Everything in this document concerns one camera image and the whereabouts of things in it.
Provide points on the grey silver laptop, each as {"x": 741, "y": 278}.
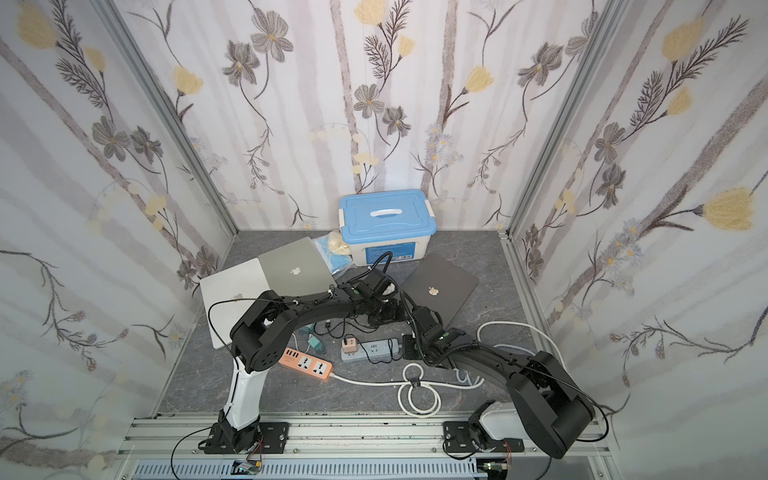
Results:
{"x": 296, "y": 269}

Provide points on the orange power strip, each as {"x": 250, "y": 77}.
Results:
{"x": 306, "y": 364}

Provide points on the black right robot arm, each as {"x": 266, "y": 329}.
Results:
{"x": 554, "y": 412}

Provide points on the aluminium mounting rail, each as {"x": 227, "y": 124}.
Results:
{"x": 346, "y": 446}

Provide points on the blue lid storage box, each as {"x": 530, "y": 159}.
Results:
{"x": 400, "y": 221}

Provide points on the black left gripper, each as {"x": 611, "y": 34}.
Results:
{"x": 380, "y": 287}

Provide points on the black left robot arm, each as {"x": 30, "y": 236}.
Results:
{"x": 260, "y": 336}

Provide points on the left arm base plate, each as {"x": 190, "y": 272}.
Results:
{"x": 271, "y": 437}

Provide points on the white silver laptop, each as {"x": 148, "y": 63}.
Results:
{"x": 233, "y": 289}

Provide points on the pink charger plug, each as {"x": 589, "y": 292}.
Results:
{"x": 349, "y": 345}

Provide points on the grey power strip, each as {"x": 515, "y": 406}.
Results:
{"x": 375, "y": 352}

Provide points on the blue face mask pack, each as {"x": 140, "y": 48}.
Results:
{"x": 336, "y": 264}

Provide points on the dark grey laptop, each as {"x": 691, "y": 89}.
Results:
{"x": 441, "y": 286}

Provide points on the teal charger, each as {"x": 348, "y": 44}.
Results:
{"x": 316, "y": 344}

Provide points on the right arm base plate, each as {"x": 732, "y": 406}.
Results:
{"x": 464, "y": 437}

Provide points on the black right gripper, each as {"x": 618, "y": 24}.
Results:
{"x": 420, "y": 321}

